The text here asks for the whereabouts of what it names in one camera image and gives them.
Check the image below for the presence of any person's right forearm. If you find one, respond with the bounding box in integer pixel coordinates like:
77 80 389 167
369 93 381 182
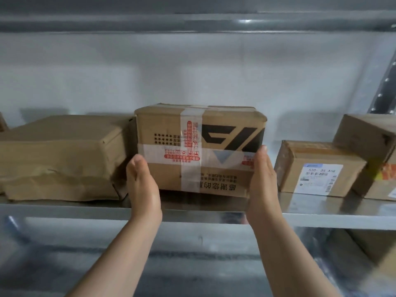
249 213 341 297

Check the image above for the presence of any person's left hand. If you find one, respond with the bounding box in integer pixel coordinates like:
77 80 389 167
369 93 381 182
126 153 163 228

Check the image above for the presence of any person's right hand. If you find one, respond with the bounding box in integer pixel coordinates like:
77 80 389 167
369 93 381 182
246 145 284 228

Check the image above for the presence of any metal shelving rack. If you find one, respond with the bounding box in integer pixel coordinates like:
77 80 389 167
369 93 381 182
0 0 396 297

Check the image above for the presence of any box with black logo tape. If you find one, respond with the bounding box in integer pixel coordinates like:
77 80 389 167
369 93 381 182
134 104 269 214

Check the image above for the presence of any person's left forearm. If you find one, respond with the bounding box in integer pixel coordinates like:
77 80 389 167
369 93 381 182
66 221 161 297

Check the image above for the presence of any box with red-yellow tape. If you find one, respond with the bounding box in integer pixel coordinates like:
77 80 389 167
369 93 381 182
332 113 396 202

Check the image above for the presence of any large cardboard box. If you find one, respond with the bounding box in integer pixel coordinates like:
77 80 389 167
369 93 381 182
0 114 139 203

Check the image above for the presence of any small glossy-taped cardboard box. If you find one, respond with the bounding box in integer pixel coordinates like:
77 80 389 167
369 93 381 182
274 140 368 197

